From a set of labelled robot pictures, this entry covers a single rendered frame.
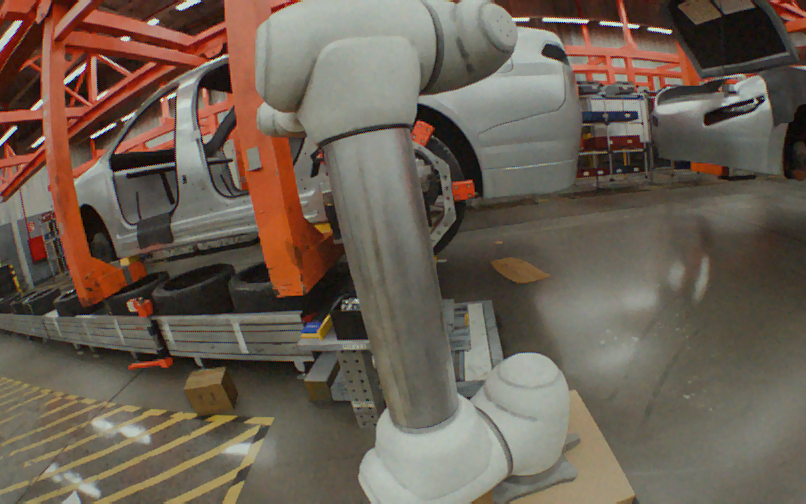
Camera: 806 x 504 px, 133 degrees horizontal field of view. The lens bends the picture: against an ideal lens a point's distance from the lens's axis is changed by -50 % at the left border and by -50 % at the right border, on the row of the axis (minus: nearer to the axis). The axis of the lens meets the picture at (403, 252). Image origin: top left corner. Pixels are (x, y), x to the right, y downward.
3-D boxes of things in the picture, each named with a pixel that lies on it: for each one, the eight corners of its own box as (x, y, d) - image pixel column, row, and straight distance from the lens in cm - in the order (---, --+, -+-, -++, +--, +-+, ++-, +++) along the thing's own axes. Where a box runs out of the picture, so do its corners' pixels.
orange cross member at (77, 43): (234, 92, 499) (231, 65, 511) (64, 72, 329) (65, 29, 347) (227, 94, 506) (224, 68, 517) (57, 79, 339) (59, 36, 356)
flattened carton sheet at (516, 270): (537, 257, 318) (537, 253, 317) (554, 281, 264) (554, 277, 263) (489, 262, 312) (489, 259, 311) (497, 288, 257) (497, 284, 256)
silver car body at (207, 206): (535, 171, 378) (497, -32, 425) (612, 197, 202) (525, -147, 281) (167, 232, 550) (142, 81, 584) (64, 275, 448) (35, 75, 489)
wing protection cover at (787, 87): (798, 130, 375) (791, 70, 380) (823, 132, 359) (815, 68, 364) (754, 125, 318) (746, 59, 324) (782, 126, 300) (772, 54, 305)
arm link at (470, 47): (450, 30, 63) (376, 27, 56) (525, -13, 51) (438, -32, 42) (464, 101, 60) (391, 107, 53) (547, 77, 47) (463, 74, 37)
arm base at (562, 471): (596, 471, 80) (601, 455, 75) (495, 508, 73) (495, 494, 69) (559, 418, 89) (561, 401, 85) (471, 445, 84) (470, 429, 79)
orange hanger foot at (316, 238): (349, 250, 214) (338, 194, 209) (319, 281, 168) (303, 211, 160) (324, 253, 220) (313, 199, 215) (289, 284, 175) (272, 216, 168)
